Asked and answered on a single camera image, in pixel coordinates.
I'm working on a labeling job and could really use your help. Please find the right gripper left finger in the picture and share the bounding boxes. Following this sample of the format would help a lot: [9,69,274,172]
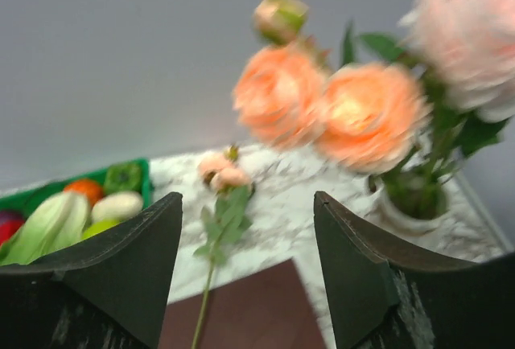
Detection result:
[1,192,183,348]

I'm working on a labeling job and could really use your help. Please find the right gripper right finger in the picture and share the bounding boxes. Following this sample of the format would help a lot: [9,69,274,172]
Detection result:
[314,191,514,349]

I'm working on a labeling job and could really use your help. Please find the red paper bouquet wrap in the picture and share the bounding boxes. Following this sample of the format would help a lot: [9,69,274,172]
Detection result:
[158,260,327,348]

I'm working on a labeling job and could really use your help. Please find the pink artificial flowers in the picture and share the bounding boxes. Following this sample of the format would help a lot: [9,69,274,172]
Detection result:
[191,145,255,348]

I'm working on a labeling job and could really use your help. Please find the pale pink rose stem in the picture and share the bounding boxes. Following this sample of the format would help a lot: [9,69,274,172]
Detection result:
[357,0,515,213]

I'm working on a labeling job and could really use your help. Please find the white ribbed ceramic vase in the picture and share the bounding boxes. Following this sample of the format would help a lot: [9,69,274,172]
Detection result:
[367,169,451,235]

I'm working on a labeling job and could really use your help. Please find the green apple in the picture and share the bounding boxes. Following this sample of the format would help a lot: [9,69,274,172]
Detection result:
[81,219,120,240]

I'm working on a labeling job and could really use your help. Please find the white radish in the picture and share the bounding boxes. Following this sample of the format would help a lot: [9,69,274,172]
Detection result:
[91,191,144,223]

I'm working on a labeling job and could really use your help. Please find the green cabbage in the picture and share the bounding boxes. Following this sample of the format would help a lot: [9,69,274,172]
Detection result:
[1,191,91,265]

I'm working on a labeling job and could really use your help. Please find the small orange at basket back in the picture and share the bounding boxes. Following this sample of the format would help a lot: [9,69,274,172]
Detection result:
[63,179,105,207]

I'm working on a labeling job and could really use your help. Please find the green bell pepper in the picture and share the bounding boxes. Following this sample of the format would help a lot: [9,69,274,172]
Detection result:
[103,162,142,195]

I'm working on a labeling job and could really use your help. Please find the red bell pepper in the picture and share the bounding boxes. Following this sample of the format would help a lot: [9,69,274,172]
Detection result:
[0,220,24,244]

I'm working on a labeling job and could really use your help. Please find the green plastic basket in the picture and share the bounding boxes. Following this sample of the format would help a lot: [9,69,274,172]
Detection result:
[1,158,153,218]

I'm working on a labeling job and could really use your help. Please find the purple onion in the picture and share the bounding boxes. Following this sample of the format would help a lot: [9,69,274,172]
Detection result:
[0,210,25,224]

